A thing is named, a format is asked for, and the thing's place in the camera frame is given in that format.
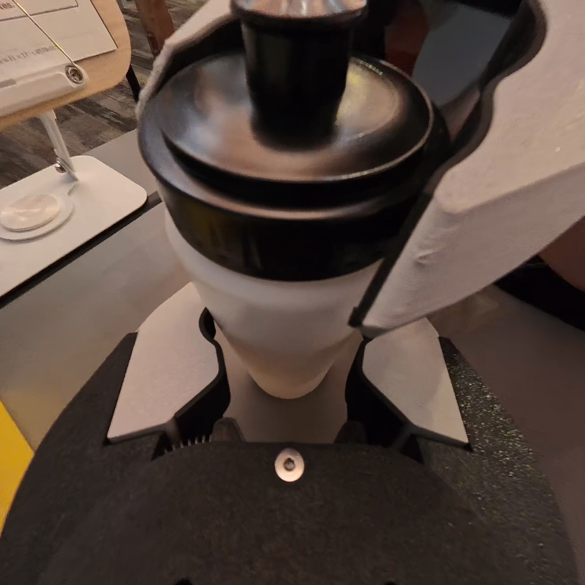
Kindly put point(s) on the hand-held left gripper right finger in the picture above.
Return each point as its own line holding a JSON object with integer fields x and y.
{"x": 411, "y": 379}

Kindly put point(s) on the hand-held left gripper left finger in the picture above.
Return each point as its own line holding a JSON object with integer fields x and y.
{"x": 164, "y": 370}

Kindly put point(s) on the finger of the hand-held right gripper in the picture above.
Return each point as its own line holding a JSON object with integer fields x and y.
{"x": 502, "y": 183}
{"x": 183, "y": 45}

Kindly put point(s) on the white plastic bottle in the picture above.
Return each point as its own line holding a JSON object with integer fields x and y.
{"x": 283, "y": 329}

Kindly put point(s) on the black bottle lid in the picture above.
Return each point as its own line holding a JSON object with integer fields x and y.
{"x": 256, "y": 237}

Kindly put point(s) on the yellow plastic bin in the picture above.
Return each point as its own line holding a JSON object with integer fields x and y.
{"x": 11, "y": 457}

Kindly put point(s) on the white paper sign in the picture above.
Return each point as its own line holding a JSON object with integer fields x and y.
{"x": 68, "y": 36}

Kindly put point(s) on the white stand base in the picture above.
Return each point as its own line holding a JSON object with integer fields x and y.
{"x": 100, "y": 201}

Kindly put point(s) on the round white disc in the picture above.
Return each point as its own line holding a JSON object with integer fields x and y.
{"x": 29, "y": 212}

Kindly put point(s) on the wooden post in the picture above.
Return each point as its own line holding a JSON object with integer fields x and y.
{"x": 155, "y": 23}

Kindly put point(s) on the metal stand bracket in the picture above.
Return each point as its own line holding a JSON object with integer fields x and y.
{"x": 57, "y": 141}

